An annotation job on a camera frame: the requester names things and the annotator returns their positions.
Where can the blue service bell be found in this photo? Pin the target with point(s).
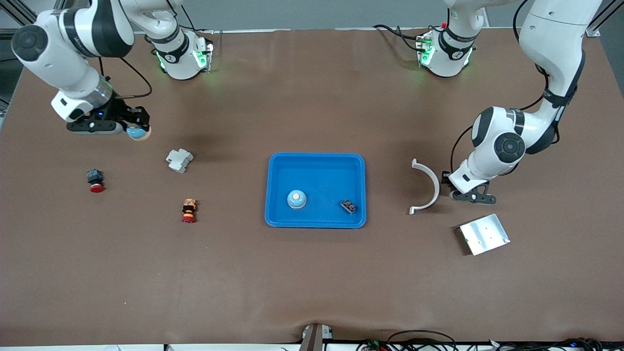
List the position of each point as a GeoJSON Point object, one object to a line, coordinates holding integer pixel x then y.
{"type": "Point", "coordinates": [296, 200]}
{"type": "Point", "coordinates": [140, 134]}

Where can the capacitor with grey stripe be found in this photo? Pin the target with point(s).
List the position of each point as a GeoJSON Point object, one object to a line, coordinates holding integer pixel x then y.
{"type": "Point", "coordinates": [348, 206]}

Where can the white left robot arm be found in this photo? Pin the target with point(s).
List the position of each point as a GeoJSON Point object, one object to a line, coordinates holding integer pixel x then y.
{"type": "Point", "coordinates": [555, 44]}

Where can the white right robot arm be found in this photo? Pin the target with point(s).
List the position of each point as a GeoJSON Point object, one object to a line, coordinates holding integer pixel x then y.
{"type": "Point", "coordinates": [73, 29]}

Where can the white circuit breaker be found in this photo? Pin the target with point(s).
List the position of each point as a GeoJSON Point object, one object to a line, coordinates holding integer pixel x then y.
{"type": "Point", "coordinates": [179, 161]}

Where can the red pushbutton blue-black base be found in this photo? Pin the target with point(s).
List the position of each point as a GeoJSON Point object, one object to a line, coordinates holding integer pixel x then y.
{"type": "Point", "coordinates": [94, 176]}

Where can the silver metal plate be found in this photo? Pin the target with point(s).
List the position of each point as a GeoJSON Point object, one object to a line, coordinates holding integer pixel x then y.
{"type": "Point", "coordinates": [485, 235]}

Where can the blue plastic tray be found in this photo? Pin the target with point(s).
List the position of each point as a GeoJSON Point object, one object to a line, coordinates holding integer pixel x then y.
{"type": "Point", "coordinates": [321, 185]}

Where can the brown table mat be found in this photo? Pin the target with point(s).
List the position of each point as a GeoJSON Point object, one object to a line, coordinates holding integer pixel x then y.
{"type": "Point", "coordinates": [312, 282]}

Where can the white curved plastic bracket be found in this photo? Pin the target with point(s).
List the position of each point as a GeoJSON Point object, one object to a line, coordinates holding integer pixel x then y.
{"type": "Point", "coordinates": [437, 187]}

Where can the aluminium frame post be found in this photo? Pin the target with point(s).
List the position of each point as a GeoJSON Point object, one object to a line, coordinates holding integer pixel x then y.
{"type": "Point", "coordinates": [594, 31]}
{"type": "Point", "coordinates": [14, 13]}

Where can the grey metal edge bracket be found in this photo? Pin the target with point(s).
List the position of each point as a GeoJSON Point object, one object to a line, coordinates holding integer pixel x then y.
{"type": "Point", "coordinates": [312, 339]}

